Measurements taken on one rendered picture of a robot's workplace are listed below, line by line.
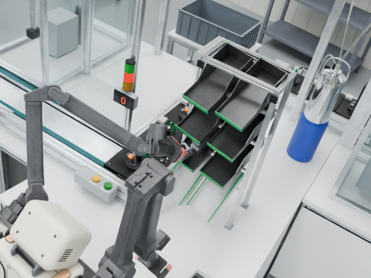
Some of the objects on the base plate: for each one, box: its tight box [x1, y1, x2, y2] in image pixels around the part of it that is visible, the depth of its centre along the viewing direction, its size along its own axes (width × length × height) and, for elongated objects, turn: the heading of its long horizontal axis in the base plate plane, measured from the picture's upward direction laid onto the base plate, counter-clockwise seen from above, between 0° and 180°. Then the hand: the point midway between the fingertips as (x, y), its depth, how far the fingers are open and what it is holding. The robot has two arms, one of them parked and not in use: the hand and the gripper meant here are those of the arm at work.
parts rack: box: [177, 39, 298, 231], centre depth 211 cm, size 21×36×80 cm, turn 47°
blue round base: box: [287, 110, 328, 162], centre depth 268 cm, size 16×16×27 cm
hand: (182, 149), depth 200 cm, fingers closed on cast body, 4 cm apart
